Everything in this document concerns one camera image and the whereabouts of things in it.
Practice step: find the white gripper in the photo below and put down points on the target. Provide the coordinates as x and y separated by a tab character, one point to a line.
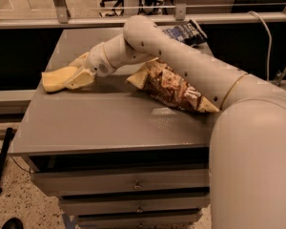
97	61

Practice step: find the yellow sponge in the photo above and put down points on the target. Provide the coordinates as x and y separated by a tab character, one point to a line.
54	81

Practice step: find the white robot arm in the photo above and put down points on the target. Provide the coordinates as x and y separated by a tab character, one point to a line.
248	142

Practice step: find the brown yellow chip bag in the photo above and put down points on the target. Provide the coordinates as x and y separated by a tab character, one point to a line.
163	84

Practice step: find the grey drawer cabinet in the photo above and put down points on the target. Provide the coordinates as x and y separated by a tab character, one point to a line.
115	158

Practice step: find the dark blue snack bag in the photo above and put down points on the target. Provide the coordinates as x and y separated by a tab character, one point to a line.
190	34

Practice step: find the black stand leg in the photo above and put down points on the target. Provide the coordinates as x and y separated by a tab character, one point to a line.
4	151

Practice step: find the black shoe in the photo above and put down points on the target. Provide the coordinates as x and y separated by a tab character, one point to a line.
13	223

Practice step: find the metal railing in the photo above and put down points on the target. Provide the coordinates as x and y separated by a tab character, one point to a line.
34	14

